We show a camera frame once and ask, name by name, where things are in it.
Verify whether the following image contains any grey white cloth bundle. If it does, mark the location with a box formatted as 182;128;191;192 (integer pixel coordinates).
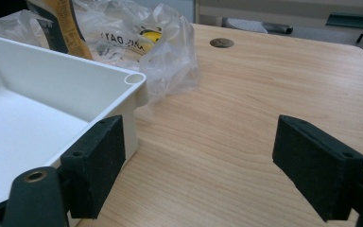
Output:
222;16;269;35

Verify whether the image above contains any round table cable grommet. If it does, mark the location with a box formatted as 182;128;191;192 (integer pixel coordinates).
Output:
209;37;235;49

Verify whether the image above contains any yellow and black packet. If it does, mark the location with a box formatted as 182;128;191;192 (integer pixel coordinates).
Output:
25;0;95;61

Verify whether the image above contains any white plastic bin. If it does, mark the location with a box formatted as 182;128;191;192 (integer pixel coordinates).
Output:
0;32;149;213

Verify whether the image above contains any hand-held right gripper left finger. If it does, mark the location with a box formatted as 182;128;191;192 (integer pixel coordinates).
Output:
60;114;127;219

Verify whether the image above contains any black cylinder handle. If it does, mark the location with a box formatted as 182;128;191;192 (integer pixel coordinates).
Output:
261;22;294;35

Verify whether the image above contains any clear plastic bag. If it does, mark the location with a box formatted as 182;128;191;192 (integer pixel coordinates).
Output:
0;0;200;102

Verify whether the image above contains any dark green flat holder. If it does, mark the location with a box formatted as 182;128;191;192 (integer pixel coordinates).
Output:
324;12;363;30

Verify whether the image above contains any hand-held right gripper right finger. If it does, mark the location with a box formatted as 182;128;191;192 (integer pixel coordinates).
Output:
271;114;363;222

